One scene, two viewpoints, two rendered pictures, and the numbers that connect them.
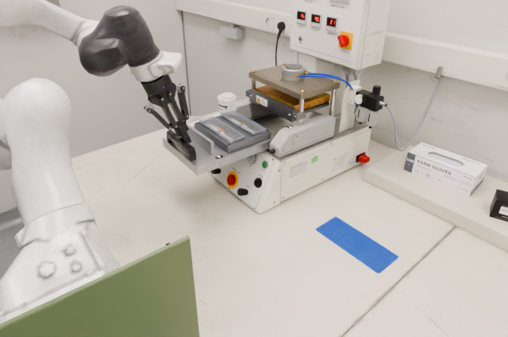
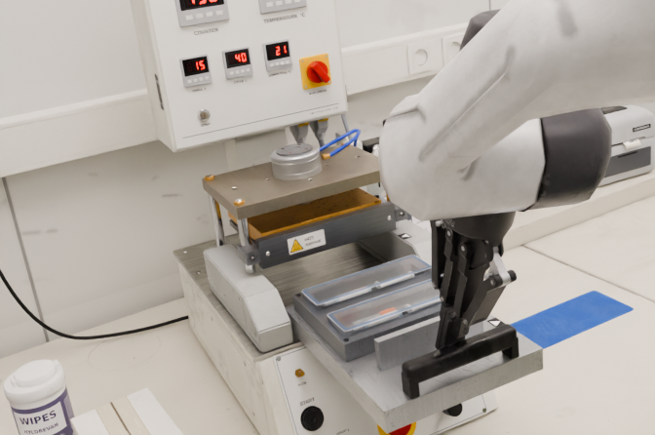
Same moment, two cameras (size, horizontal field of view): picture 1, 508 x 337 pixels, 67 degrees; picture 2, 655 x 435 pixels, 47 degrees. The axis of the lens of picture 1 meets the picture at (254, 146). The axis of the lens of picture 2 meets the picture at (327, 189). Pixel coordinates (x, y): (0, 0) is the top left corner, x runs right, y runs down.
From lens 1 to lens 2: 1.36 m
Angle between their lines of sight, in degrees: 69
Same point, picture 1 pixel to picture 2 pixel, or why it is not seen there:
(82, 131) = not seen: outside the picture
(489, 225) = (542, 215)
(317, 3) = (231, 27)
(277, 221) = (519, 389)
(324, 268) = (636, 350)
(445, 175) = not seen: hidden behind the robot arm
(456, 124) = not seen: hidden behind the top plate
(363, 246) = (577, 312)
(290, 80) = (319, 172)
